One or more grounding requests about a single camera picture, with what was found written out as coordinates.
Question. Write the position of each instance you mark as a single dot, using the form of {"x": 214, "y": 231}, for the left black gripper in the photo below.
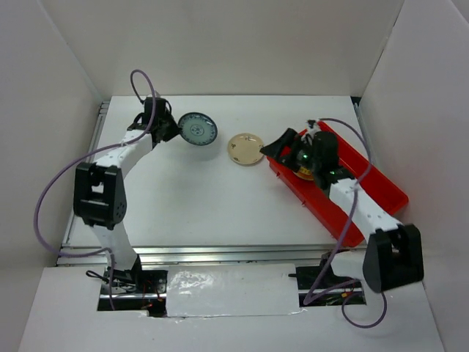
{"x": 175, "y": 130}

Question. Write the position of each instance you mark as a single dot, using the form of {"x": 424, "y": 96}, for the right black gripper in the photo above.
{"x": 290, "y": 138}

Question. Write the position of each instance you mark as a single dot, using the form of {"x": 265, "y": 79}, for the yellow patterned plate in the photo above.
{"x": 304, "y": 174}

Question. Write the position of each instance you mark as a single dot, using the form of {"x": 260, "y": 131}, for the blue patterned plate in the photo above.
{"x": 197, "y": 129}

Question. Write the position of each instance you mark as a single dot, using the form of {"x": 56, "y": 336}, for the beige floral plate back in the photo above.
{"x": 244, "y": 149}

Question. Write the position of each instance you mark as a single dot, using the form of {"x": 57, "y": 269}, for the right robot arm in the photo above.
{"x": 372, "y": 246}

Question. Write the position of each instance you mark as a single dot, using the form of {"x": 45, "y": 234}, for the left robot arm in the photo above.
{"x": 99, "y": 193}

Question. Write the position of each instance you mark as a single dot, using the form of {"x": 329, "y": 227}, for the red plastic bin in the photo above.
{"x": 382, "y": 190}

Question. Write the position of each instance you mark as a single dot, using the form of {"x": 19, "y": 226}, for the white foil-taped panel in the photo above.
{"x": 232, "y": 291}

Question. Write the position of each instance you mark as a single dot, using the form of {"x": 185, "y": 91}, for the aluminium rail frame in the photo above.
{"x": 189, "y": 204}

